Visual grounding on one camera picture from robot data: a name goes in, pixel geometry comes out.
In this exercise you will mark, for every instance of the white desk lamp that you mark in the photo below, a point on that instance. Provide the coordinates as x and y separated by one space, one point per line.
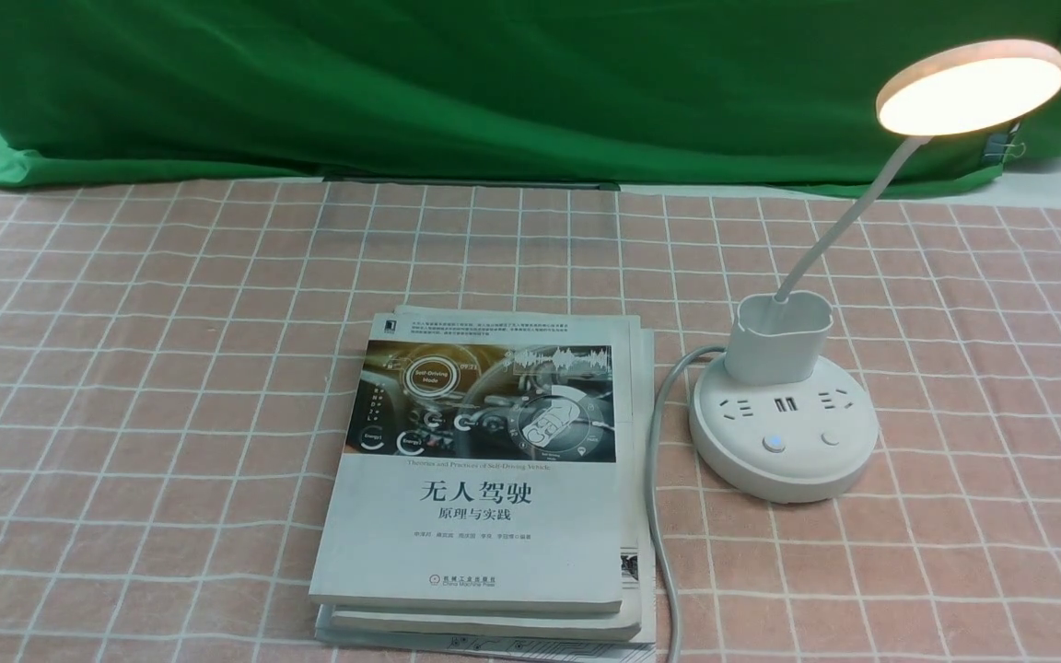
771 415

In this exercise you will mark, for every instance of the self-driving vehicle textbook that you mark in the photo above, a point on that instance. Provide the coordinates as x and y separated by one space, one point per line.
484 479

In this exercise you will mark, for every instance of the green backdrop cloth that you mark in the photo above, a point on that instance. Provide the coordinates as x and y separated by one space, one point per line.
778 93

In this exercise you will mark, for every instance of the bottom white book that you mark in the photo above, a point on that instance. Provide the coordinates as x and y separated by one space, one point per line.
648 589

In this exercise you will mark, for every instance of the pink grid tablecloth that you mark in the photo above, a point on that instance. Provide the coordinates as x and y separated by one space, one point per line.
177 360

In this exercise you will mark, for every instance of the metal binder clip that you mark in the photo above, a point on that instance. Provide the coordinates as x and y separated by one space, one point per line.
1003 147

